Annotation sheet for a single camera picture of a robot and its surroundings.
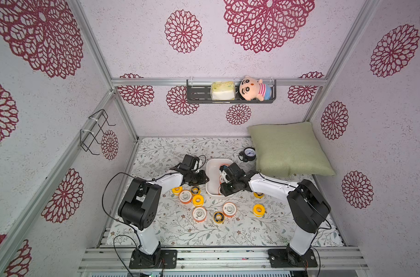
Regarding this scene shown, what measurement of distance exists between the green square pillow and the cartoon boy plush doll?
27 cm

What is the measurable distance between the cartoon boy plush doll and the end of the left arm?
0.42m

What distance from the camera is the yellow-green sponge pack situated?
36.0 inches

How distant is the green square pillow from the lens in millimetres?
938
